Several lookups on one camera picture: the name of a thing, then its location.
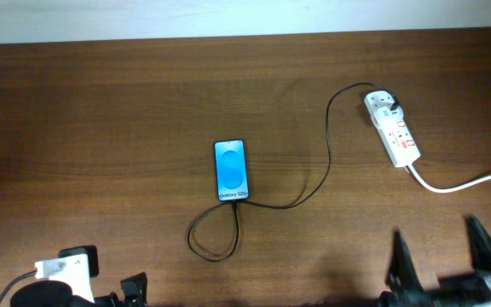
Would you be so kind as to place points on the blue Galaxy smartphone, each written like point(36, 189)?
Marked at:
point(231, 170)

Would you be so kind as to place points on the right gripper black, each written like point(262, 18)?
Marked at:
point(403, 281)

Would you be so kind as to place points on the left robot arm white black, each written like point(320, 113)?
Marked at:
point(59, 294)

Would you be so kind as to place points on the white power strip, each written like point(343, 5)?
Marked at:
point(388, 118)

